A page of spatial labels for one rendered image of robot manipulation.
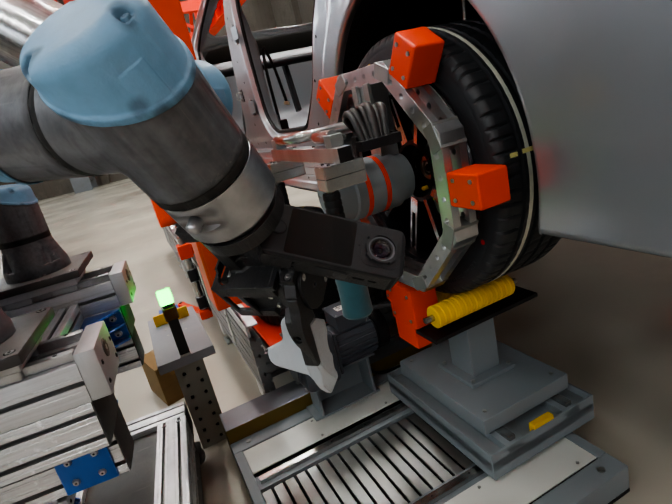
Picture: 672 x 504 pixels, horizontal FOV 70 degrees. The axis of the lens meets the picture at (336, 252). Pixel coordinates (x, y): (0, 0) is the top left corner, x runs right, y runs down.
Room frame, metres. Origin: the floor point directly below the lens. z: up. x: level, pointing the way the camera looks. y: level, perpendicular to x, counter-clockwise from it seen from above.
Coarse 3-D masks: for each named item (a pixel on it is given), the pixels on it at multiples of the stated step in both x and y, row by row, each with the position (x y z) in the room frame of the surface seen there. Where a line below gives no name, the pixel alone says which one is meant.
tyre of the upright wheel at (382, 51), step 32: (480, 32) 1.11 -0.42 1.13; (448, 64) 1.01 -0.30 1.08; (480, 64) 1.00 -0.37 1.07; (448, 96) 1.02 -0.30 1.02; (480, 96) 0.95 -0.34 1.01; (512, 96) 0.96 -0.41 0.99; (480, 128) 0.94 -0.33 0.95; (512, 128) 0.94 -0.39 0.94; (480, 160) 0.95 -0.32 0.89; (512, 160) 0.91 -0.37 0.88; (512, 192) 0.91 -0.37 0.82; (480, 224) 0.98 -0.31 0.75; (512, 224) 0.93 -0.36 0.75; (480, 256) 0.99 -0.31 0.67; (512, 256) 0.98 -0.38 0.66; (448, 288) 1.12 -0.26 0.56
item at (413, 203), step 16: (400, 112) 1.25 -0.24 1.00; (400, 128) 1.24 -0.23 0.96; (416, 128) 1.18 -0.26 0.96; (416, 144) 1.19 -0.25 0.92; (416, 160) 1.27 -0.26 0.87; (416, 176) 1.28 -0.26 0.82; (432, 176) 1.15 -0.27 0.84; (416, 192) 1.25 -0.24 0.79; (432, 192) 1.16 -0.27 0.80; (400, 208) 1.42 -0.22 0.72; (416, 208) 1.24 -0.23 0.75; (432, 208) 1.18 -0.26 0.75; (384, 224) 1.38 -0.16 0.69; (400, 224) 1.37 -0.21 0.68; (416, 224) 1.25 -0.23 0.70; (432, 224) 1.18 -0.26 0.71; (416, 240) 1.26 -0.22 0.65; (432, 240) 1.31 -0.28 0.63; (416, 256) 1.24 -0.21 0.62
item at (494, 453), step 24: (408, 384) 1.36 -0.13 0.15; (432, 408) 1.18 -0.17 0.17; (552, 408) 1.08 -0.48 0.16; (576, 408) 1.06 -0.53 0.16; (456, 432) 1.08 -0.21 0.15; (480, 432) 1.07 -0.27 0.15; (504, 432) 1.01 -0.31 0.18; (528, 432) 1.00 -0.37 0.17; (552, 432) 1.03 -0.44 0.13; (480, 456) 0.99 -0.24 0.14; (504, 456) 0.97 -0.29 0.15; (528, 456) 0.99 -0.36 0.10
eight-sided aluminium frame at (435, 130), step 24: (360, 72) 1.17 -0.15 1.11; (384, 72) 1.07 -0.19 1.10; (336, 96) 1.31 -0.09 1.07; (408, 96) 1.00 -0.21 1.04; (432, 96) 1.01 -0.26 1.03; (336, 120) 1.34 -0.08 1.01; (432, 120) 0.95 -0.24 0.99; (456, 120) 0.96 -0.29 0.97; (432, 144) 0.95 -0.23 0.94; (456, 144) 0.94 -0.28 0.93; (456, 168) 0.96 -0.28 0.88; (456, 216) 0.93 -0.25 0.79; (456, 240) 0.93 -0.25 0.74; (408, 264) 1.20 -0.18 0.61; (432, 264) 1.02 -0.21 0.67; (456, 264) 1.03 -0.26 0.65; (432, 288) 1.08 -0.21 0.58
